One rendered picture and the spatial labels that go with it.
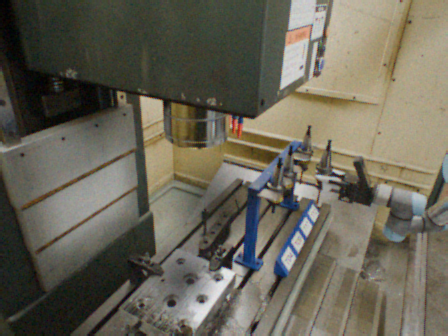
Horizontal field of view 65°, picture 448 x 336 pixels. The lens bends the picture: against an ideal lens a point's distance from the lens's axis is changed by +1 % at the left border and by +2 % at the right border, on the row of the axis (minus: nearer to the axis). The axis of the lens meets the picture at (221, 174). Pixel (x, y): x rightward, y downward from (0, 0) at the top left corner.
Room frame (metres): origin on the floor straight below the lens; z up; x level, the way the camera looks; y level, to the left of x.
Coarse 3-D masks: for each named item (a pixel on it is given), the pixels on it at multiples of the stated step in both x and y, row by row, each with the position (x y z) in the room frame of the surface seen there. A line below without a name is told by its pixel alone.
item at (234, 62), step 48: (48, 0) 0.82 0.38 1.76; (96, 0) 0.76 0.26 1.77; (144, 0) 0.70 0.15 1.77; (192, 0) 0.65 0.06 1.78; (240, 0) 0.61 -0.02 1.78; (288, 0) 0.68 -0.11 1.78; (48, 48) 0.84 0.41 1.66; (96, 48) 0.76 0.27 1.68; (144, 48) 0.70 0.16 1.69; (192, 48) 0.65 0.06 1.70; (240, 48) 0.61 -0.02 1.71; (144, 96) 0.71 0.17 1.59; (192, 96) 0.65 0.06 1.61; (240, 96) 0.61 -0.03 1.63
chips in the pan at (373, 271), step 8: (368, 248) 1.37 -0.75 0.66; (376, 248) 1.37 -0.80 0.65; (368, 256) 1.32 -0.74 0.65; (376, 256) 1.32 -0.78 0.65; (368, 264) 1.26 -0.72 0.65; (376, 264) 1.25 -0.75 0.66; (360, 272) 1.21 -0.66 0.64; (368, 272) 1.19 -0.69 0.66; (376, 272) 1.20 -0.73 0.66; (384, 272) 1.20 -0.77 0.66; (368, 280) 1.15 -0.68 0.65; (376, 280) 1.15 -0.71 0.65; (384, 280) 1.15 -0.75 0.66
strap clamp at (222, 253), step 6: (222, 246) 0.92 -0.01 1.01; (228, 246) 0.93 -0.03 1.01; (216, 252) 0.88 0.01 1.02; (222, 252) 0.87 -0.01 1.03; (228, 252) 0.90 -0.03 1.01; (216, 258) 0.87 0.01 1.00; (222, 258) 0.87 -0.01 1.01; (228, 258) 0.92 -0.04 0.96; (210, 264) 0.84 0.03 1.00; (216, 264) 0.84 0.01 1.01; (222, 264) 0.92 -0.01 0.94; (228, 264) 0.91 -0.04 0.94; (210, 270) 0.83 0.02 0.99
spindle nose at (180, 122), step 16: (176, 112) 0.73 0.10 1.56; (192, 112) 0.72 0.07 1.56; (208, 112) 0.72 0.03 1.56; (176, 128) 0.73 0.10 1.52; (192, 128) 0.72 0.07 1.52; (208, 128) 0.72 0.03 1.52; (224, 128) 0.75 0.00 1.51; (176, 144) 0.73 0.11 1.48; (192, 144) 0.72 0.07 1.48; (208, 144) 0.73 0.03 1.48
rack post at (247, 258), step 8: (248, 200) 0.97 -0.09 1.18; (256, 200) 0.95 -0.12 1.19; (248, 208) 0.96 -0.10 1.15; (256, 208) 0.95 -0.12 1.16; (248, 216) 0.96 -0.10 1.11; (256, 216) 0.95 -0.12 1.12; (248, 224) 0.96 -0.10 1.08; (256, 224) 0.96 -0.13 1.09; (248, 232) 0.96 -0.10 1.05; (256, 232) 0.96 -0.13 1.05; (248, 240) 0.96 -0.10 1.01; (256, 240) 0.97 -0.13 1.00; (248, 248) 0.96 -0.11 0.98; (240, 256) 0.99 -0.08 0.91; (248, 256) 0.96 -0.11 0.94; (248, 264) 0.95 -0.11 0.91; (256, 264) 0.95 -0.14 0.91
